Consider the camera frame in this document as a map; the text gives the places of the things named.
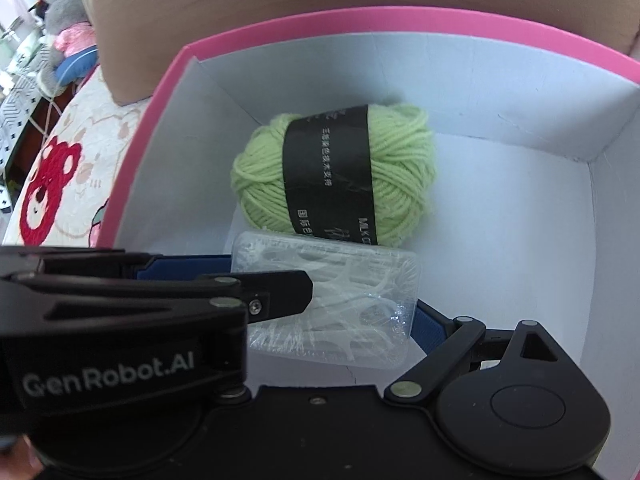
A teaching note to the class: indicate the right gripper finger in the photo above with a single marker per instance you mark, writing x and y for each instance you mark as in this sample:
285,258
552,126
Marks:
448,344

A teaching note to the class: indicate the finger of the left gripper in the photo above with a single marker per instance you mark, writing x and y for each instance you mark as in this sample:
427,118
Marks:
266,295
184,268

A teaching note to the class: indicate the clear floss pick box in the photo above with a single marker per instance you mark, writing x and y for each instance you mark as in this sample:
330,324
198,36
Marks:
363,300

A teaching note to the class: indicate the pink cardboard box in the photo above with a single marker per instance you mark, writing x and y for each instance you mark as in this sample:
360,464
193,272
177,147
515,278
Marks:
535,207

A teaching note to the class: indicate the green yarn ball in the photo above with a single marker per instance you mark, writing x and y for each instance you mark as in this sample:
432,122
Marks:
359,174

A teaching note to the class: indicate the person's left hand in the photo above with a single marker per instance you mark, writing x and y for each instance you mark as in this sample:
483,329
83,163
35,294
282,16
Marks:
19,461

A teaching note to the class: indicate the cream bear print blanket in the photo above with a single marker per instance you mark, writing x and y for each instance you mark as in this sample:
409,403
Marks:
63,200

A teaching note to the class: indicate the patterned bedside table cloth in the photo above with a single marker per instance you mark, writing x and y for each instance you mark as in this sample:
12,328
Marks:
20,96

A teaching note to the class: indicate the grey bunny plush doll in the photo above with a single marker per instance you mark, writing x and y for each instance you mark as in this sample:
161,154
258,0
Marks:
73,54

